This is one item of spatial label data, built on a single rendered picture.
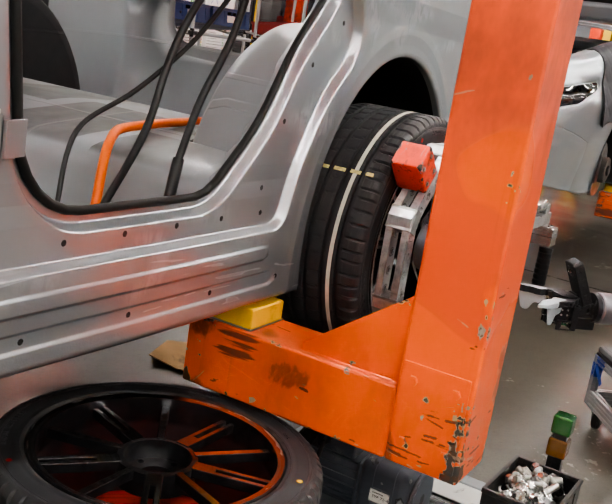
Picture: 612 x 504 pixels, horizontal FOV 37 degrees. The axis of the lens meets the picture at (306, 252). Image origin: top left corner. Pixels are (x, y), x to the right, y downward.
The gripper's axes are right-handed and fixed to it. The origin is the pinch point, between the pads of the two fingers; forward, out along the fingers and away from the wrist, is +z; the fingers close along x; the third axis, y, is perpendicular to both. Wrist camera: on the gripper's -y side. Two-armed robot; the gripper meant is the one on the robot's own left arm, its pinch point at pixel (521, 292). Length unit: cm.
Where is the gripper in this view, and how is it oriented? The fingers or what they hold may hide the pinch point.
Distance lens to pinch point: 213.6
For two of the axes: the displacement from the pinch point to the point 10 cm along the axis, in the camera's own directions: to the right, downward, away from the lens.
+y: -1.6, 9.6, 2.3
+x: -2.5, -2.6, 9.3
